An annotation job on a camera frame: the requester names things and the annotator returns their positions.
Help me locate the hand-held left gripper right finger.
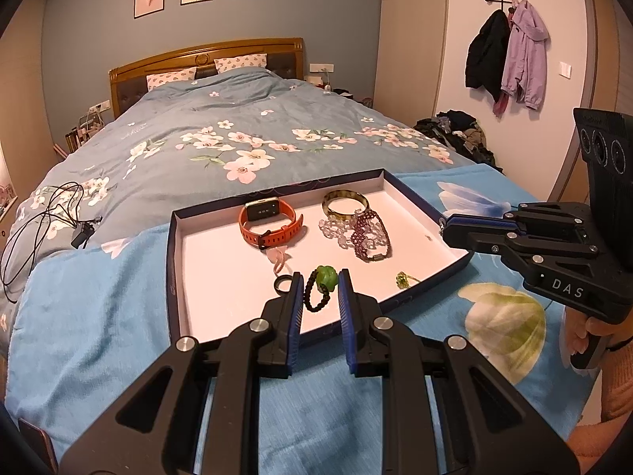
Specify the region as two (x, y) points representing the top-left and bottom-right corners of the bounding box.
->
(337, 268), (580, 475)

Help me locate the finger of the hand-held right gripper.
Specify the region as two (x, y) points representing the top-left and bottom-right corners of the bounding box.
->
(445, 203), (591, 233)
(442, 230), (599, 270)

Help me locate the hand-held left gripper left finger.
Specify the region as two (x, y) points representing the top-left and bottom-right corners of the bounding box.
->
(58, 272), (305, 475)

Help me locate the black bracelet with green bead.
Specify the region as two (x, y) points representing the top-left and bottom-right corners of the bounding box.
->
(303, 264), (342, 314)

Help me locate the pink thin bracelet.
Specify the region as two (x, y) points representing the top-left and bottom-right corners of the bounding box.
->
(264, 247), (292, 274)

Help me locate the purple bead bracelet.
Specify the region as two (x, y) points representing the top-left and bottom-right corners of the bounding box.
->
(350, 208), (392, 263)

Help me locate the dark blue box tray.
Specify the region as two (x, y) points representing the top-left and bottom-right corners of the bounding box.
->
(165, 167), (474, 350)

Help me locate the clear bead bracelet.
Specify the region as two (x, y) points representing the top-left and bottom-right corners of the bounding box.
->
(319, 215), (357, 251)

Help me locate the person's right forearm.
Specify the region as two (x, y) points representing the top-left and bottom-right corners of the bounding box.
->
(566, 341), (633, 475)

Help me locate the person's right hand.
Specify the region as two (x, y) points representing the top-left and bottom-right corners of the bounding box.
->
(559, 308), (633, 372)

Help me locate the pile of dark clothes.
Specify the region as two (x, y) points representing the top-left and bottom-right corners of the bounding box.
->
(413, 109), (502, 169)

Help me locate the tortoiseshell bangle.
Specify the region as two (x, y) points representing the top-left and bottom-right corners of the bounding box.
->
(321, 189), (370, 219)

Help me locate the orange smartwatch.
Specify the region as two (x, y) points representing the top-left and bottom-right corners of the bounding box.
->
(239, 198), (305, 249)

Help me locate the black jacket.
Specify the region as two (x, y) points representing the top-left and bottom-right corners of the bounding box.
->
(466, 8), (511, 105)

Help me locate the purple jacket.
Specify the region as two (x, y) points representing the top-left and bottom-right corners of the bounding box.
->
(493, 0), (551, 117)

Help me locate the nightstand clutter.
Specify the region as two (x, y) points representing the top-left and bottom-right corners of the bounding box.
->
(304, 74), (371, 105)

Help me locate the beige wardrobe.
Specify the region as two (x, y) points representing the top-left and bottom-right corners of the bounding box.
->
(378, 0), (448, 120)

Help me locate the light blue tulip blanket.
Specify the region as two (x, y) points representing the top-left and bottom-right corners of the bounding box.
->
(7, 163), (609, 475)

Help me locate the wooden door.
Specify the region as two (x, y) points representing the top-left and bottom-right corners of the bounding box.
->
(544, 0), (633, 203)

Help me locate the black charger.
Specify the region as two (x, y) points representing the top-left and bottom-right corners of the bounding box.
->
(70, 225), (97, 249)

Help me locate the floral blue duvet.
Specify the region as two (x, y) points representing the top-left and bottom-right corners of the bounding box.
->
(0, 70), (490, 308)

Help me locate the patterned white pillow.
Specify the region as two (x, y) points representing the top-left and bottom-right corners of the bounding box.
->
(214, 53), (269, 74)
(146, 66), (197, 92)

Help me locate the wooden headboard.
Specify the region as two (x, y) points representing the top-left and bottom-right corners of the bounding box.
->
(109, 37), (305, 120)

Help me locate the row of cosmetic bottles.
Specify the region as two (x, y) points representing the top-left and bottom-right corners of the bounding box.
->
(64, 109), (107, 154)

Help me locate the dark smartphone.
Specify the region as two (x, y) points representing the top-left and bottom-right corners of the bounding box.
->
(17, 416), (59, 475)

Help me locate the black cable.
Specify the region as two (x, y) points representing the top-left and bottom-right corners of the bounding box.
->
(0, 182), (102, 305)

